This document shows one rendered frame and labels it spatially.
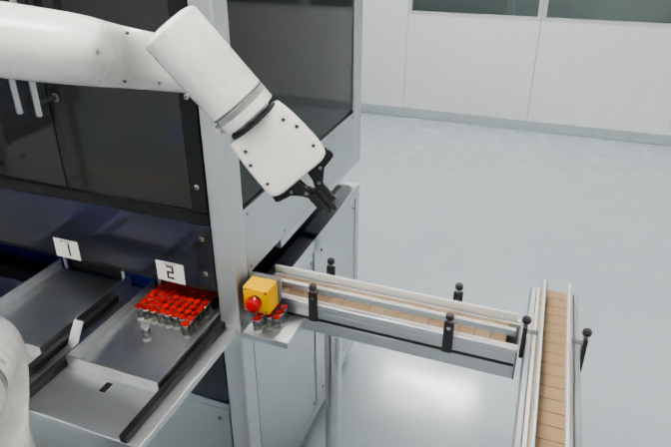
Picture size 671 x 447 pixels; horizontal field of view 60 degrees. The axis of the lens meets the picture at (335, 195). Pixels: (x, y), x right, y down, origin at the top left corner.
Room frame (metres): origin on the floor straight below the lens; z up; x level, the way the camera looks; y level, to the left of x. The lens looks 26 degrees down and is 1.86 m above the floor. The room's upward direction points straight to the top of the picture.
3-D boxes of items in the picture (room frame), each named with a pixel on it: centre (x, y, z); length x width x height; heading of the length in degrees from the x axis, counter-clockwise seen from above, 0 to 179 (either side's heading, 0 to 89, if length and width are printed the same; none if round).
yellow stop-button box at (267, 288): (1.22, 0.19, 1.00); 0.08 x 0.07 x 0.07; 160
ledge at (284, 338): (1.25, 0.16, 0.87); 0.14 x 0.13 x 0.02; 160
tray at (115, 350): (1.20, 0.46, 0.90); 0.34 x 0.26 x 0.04; 160
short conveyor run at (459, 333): (1.25, -0.13, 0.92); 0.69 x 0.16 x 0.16; 70
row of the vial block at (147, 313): (1.24, 0.45, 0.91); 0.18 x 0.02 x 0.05; 70
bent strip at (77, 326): (1.12, 0.67, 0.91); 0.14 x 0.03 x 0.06; 160
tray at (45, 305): (1.31, 0.78, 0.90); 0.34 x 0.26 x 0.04; 160
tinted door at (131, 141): (1.32, 0.50, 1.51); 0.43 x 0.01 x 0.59; 70
